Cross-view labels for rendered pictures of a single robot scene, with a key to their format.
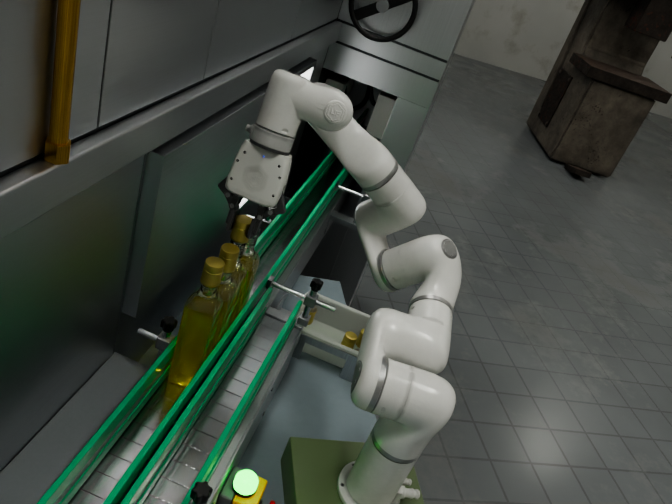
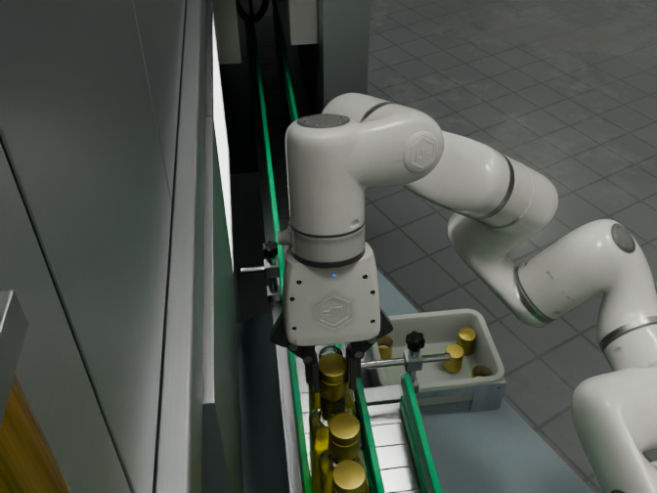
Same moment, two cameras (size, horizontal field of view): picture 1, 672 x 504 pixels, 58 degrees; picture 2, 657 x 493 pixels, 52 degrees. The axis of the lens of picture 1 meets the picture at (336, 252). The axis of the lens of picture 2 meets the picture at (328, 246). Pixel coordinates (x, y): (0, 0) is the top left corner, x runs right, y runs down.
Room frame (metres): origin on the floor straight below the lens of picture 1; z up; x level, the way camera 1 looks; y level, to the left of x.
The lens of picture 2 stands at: (0.50, 0.28, 1.79)
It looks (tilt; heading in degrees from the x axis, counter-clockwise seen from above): 41 degrees down; 348
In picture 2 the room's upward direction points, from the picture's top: straight up
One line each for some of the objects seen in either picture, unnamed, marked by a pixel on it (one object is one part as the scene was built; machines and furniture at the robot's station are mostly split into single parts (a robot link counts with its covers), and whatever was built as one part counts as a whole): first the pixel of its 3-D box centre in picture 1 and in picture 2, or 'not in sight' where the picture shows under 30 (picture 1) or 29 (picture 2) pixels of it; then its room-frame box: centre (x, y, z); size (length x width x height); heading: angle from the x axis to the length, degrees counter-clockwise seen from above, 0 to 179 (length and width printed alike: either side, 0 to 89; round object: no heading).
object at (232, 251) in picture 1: (228, 257); (344, 436); (0.91, 0.18, 1.14); 0.04 x 0.04 x 0.04
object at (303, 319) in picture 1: (300, 298); (397, 365); (1.15, 0.04, 0.95); 0.17 x 0.03 x 0.12; 86
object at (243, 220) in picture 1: (241, 228); (332, 377); (0.97, 0.18, 1.17); 0.04 x 0.04 x 0.04
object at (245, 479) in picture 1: (246, 481); not in sight; (0.71, 0.01, 0.84); 0.05 x 0.05 x 0.03
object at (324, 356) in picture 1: (322, 333); (416, 367); (1.25, -0.04, 0.79); 0.27 x 0.17 x 0.08; 86
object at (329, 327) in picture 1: (333, 334); (431, 362); (1.25, -0.07, 0.80); 0.22 x 0.17 x 0.09; 86
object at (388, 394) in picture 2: (282, 327); (382, 404); (1.14, 0.06, 0.85); 0.09 x 0.04 x 0.07; 86
